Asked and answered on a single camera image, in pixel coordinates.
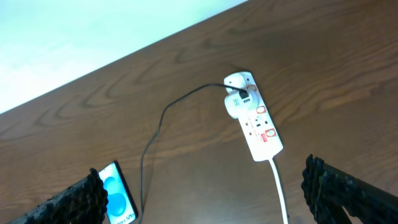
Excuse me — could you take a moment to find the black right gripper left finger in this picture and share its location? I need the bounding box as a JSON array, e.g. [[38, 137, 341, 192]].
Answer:
[[7, 168, 108, 224]]

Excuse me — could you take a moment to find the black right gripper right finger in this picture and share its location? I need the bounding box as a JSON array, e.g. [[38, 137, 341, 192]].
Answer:
[[301, 155, 397, 224]]

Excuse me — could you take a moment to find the blue Galaxy smartphone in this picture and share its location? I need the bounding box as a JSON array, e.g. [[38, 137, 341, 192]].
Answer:
[[99, 161, 139, 224]]

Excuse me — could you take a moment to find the black USB charging cable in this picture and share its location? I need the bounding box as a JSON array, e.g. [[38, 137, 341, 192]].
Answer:
[[138, 83, 250, 224]]

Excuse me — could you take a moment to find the white USB charger adapter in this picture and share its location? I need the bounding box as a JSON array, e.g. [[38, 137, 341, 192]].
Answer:
[[224, 72, 259, 119]]

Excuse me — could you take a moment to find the white power strip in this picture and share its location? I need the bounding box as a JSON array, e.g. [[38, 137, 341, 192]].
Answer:
[[227, 80, 284, 162]]

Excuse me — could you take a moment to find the white power strip cord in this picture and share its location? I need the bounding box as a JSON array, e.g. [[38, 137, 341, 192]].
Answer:
[[268, 157, 290, 224]]

